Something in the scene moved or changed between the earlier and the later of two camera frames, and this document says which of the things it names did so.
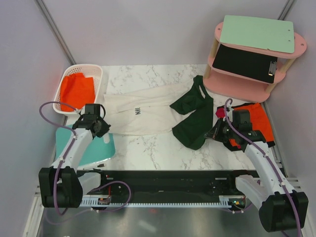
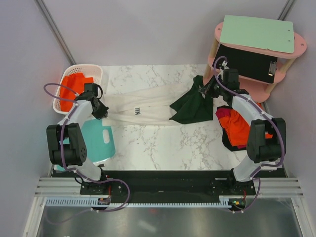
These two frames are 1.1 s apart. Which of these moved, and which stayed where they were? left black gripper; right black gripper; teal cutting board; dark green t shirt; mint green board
Moved: dark green t shirt; right black gripper; left black gripper
Stayed: teal cutting board; mint green board
